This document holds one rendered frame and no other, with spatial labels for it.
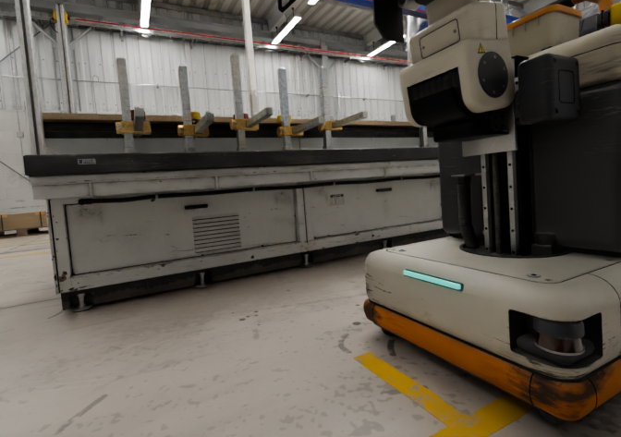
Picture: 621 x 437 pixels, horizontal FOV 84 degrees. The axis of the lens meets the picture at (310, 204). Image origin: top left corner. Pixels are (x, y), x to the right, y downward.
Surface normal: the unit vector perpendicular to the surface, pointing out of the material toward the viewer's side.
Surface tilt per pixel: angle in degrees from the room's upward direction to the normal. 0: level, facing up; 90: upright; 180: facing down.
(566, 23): 92
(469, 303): 90
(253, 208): 90
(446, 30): 98
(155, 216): 92
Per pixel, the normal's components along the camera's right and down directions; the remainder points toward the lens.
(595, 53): -0.89, 0.09
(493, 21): 0.45, 0.01
